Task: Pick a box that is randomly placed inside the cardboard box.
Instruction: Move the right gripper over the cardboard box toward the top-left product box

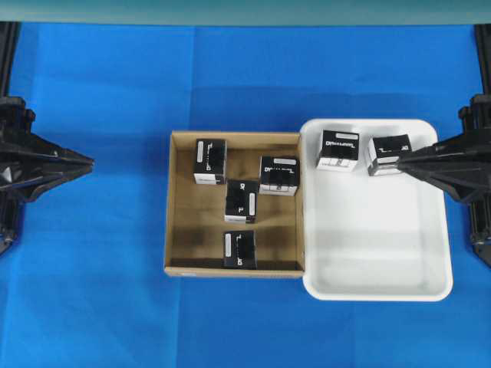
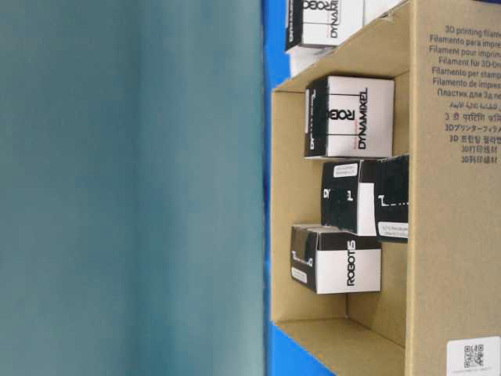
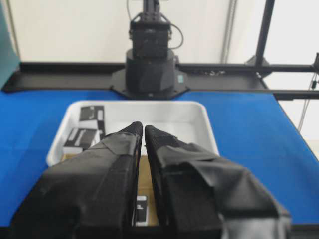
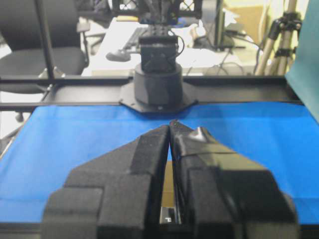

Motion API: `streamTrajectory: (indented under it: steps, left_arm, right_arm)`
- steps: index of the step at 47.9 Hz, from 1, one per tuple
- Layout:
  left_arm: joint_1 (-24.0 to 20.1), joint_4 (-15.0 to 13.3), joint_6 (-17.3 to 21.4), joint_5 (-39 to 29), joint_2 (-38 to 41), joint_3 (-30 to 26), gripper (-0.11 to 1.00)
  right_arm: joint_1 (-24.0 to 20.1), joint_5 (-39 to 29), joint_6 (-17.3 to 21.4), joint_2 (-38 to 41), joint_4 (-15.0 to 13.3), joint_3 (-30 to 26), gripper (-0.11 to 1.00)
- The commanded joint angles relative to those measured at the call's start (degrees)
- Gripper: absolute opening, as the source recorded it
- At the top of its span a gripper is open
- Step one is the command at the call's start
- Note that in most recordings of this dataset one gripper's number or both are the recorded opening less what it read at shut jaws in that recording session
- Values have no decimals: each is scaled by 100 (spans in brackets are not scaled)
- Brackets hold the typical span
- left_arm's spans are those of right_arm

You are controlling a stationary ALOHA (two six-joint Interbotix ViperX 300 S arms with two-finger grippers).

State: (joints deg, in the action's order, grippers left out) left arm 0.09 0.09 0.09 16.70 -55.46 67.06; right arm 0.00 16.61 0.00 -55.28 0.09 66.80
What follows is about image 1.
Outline white plastic tray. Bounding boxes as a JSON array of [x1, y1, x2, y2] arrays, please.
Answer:
[[299, 119, 453, 301]]

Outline black white box in tray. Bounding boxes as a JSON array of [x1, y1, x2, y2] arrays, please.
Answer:
[[316, 130, 360, 172]]

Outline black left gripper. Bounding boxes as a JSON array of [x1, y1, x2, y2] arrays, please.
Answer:
[[1, 132, 94, 202]]

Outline brown cardboard box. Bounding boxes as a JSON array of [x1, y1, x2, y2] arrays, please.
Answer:
[[163, 131, 305, 278]]

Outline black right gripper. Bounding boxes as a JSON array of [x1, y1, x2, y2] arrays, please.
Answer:
[[397, 132, 490, 204]]

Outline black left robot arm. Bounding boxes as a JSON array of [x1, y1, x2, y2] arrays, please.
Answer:
[[1, 21, 94, 254]]

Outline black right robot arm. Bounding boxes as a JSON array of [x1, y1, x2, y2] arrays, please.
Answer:
[[397, 24, 490, 265]]

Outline black white box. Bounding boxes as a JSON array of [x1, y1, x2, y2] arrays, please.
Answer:
[[365, 134, 412, 176], [316, 130, 360, 172], [259, 156, 300, 196]]

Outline black box front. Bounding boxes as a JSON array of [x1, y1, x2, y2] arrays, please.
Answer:
[[223, 230, 257, 270]]

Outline blue table cloth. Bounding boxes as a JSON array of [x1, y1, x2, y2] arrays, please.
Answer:
[[1, 24, 490, 367]]

